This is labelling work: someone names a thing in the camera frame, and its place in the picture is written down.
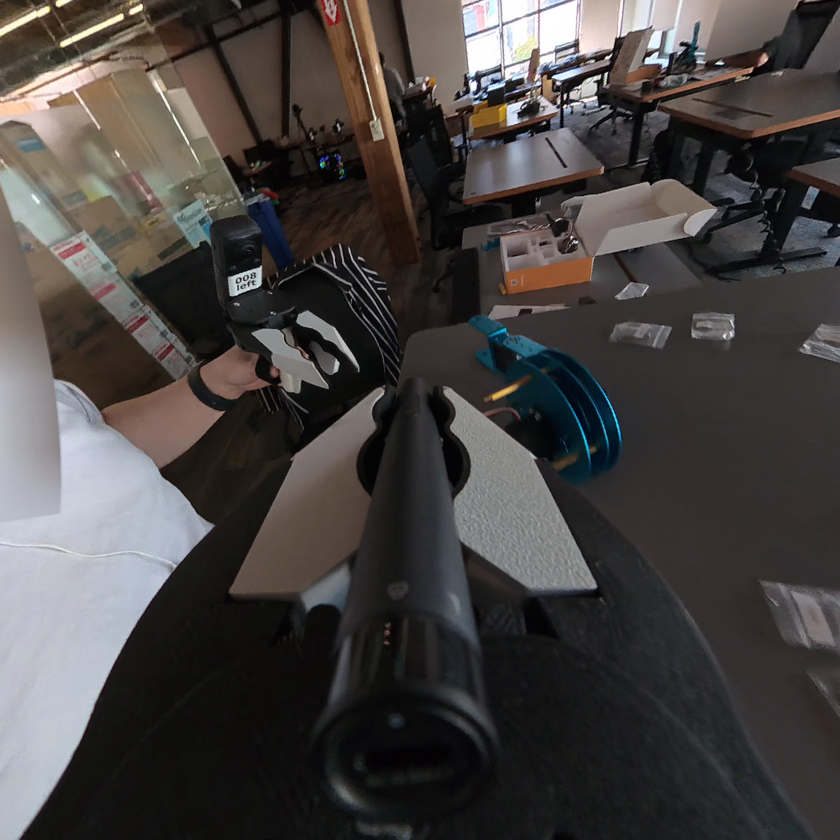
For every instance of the person's left hand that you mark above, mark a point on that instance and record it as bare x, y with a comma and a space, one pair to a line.
233, 374

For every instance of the black white striped cloth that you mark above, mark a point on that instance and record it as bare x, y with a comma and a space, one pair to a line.
361, 295

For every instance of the large window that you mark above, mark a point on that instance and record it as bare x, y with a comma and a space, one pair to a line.
518, 33

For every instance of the wooden pillar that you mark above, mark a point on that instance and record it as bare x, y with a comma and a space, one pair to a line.
374, 164

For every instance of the blue toy robot arm base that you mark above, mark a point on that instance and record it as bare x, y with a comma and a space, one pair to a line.
577, 407

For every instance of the clear plastic bag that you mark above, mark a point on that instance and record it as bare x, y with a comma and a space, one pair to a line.
713, 326
640, 334
823, 344
633, 291
804, 613
825, 689

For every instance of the black wristband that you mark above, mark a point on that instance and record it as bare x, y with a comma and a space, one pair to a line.
207, 390

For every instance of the yellow bin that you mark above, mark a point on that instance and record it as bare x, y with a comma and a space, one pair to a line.
490, 117

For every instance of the wooden edged desk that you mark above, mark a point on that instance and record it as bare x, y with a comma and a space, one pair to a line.
820, 174
754, 105
518, 167

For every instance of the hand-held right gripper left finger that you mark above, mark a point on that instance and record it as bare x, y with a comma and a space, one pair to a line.
295, 525

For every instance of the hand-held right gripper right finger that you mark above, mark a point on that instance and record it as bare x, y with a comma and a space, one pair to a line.
518, 525

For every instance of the black screwdriver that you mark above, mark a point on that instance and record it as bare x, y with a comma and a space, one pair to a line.
407, 590

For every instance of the open orange white cardboard box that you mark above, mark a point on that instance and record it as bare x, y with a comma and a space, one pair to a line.
630, 216

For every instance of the glass partition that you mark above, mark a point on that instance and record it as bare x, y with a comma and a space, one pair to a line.
164, 131

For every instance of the lit computer case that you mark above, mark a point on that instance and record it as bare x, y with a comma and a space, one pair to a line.
331, 165

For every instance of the white paper sheet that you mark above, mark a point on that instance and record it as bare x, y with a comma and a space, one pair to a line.
525, 310

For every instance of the blue bin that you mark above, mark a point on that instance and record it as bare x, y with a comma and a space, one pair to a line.
269, 229

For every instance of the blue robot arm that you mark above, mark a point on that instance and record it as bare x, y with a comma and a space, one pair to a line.
689, 46

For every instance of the person in white shirt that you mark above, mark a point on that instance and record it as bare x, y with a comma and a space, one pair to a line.
79, 623

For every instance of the stack of cardboard boxes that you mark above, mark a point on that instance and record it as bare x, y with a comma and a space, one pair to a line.
98, 282

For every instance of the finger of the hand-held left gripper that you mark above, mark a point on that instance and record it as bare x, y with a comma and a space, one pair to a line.
272, 338
341, 354

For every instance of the person's left forearm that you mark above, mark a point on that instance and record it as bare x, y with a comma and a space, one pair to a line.
151, 426

